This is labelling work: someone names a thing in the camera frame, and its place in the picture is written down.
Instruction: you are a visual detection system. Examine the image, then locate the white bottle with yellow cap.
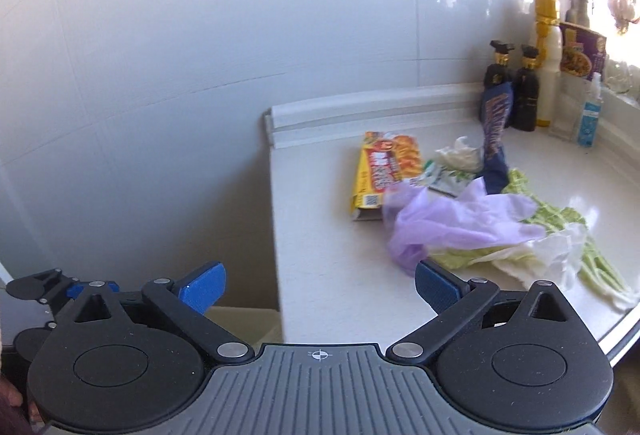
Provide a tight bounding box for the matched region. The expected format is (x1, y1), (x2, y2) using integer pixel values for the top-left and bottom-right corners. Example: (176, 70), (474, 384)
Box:
(532, 0), (564, 129)

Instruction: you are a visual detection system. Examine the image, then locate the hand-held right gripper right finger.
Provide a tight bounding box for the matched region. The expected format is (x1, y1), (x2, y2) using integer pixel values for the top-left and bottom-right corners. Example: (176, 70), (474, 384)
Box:
(391, 259), (586, 363)

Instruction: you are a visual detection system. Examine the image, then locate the dark sauce bottle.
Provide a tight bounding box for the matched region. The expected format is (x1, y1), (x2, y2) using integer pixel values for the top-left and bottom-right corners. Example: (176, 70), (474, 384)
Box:
(512, 44), (544, 132)
(483, 40), (516, 126)

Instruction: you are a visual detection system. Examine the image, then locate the dark blue snack wrapper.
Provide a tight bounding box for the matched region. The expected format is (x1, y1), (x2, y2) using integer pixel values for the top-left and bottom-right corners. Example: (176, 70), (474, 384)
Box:
(479, 82), (516, 194)

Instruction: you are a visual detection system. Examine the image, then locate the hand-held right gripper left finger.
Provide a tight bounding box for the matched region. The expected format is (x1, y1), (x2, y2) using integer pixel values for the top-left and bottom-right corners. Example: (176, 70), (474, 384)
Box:
(57, 261), (254, 363)

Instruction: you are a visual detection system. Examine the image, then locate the yellow food box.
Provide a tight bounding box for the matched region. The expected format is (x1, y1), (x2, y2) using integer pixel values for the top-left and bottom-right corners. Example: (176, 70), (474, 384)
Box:
(349, 131), (427, 222)

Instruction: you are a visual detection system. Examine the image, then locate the clear glassware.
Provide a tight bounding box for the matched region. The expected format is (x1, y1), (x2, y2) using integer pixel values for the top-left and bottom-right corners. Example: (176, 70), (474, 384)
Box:
(606, 60), (640, 107)

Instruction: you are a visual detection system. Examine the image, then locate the clear glass jar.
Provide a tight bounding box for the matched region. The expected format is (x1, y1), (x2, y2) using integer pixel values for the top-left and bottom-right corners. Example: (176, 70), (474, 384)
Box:
(549, 70), (583, 142)

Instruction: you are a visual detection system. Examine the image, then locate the crumpled white tissue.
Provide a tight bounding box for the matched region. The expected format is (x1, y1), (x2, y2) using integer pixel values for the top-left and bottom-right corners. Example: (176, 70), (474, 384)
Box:
(434, 135), (484, 172)

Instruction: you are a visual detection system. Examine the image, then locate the clear spray bottle blue label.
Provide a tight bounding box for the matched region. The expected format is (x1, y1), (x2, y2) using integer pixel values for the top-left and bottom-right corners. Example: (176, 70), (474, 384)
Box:
(577, 72), (606, 147)

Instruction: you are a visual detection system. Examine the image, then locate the purple food box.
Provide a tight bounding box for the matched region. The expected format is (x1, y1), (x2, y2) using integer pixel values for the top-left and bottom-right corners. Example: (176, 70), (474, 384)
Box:
(558, 21), (609, 82)

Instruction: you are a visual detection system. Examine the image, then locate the purple rubber glove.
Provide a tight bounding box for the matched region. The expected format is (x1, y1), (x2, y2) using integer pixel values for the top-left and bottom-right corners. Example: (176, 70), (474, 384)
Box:
(382, 178), (547, 274)

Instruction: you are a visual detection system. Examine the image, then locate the green and white packet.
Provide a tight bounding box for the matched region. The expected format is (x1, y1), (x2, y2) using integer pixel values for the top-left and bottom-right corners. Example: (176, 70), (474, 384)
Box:
(421, 160), (474, 197)

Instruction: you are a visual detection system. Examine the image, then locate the person's left hand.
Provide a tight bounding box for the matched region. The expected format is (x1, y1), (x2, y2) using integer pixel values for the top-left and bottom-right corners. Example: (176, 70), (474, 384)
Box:
(0, 377), (42, 426)

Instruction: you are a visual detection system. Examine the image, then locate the hanging garlic bunch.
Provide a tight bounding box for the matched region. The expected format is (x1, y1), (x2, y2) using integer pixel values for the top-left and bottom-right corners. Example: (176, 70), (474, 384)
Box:
(607, 0), (640, 37)

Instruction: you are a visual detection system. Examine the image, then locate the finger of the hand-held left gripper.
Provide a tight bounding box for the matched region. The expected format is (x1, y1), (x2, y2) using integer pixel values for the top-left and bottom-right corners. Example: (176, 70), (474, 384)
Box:
(6, 267), (92, 316)

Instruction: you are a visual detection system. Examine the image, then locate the metal topped glass bottle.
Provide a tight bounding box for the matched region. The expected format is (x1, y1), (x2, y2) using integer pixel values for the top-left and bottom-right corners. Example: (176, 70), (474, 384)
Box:
(567, 0), (594, 27)

